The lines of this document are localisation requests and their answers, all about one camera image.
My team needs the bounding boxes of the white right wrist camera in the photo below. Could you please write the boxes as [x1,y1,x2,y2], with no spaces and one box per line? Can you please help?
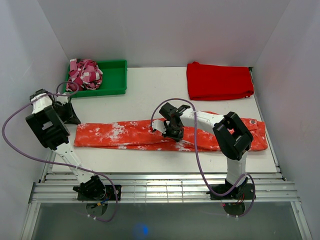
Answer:
[151,119,167,134]

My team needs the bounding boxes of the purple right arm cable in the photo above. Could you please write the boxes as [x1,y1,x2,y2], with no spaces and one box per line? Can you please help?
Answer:
[150,98,256,218]

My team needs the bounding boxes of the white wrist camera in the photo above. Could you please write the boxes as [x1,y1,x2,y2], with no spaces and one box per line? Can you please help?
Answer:
[151,119,167,134]
[55,93,70,105]

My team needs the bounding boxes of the aluminium table frame rail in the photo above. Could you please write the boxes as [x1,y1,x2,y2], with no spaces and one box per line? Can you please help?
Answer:
[19,97,313,240]

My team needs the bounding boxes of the pink camouflage garment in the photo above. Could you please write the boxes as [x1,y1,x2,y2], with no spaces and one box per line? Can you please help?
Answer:
[66,58,103,92]

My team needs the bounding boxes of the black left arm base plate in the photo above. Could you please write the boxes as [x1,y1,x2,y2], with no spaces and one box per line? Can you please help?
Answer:
[76,184,122,201]

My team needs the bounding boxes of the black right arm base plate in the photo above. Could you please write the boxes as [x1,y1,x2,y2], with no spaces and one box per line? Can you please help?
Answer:
[206,183,256,200]

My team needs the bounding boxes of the folded red trousers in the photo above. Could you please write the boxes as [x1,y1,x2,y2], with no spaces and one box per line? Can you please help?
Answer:
[186,61,254,101]

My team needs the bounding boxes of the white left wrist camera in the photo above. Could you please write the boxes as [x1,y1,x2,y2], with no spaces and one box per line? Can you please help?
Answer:
[55,93,70,105]

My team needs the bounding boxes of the red white tie-dye trousers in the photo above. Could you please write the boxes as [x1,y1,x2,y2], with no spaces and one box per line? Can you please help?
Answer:
[74,111,268,153]

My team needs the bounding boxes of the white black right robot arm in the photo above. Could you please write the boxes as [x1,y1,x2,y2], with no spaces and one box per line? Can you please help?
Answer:
[150,100,254,199]

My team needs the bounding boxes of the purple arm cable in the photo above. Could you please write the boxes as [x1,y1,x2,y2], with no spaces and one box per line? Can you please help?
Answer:
[150,98,256,218]
[1,81,119,223]

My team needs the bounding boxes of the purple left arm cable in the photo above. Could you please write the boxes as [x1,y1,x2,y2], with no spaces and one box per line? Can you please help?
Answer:
[1,81,119,223]

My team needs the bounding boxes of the green plastic bin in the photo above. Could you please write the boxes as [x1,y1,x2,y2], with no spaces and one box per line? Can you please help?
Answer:
[64,59,127,98]

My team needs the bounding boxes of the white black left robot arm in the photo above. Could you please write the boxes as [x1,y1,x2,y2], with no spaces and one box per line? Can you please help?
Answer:
[25,89,107,200]

